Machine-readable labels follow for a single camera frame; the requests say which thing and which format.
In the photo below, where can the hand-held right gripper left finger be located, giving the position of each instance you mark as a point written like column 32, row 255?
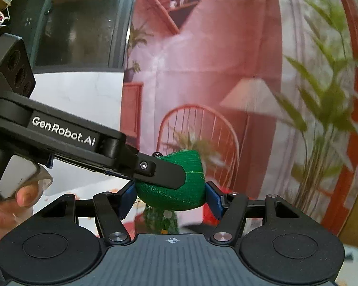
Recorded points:
column 127, row 196

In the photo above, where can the green dotted plush toy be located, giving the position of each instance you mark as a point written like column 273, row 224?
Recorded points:
column 158, row 219

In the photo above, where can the person's left hand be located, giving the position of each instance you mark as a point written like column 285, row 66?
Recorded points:
column 6, row 217

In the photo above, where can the green knitted soft toy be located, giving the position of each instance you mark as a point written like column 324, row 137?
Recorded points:
column 173, row 199

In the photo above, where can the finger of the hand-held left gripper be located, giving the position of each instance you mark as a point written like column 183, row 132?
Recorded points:
column 164, row 174

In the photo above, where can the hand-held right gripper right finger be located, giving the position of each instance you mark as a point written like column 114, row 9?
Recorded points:
column 213, row 198

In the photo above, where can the dark glass window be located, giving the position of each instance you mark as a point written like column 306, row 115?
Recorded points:
column 83, row 20

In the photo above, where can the printed room scene backdrop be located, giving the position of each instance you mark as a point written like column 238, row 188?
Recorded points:
column 226, row 50

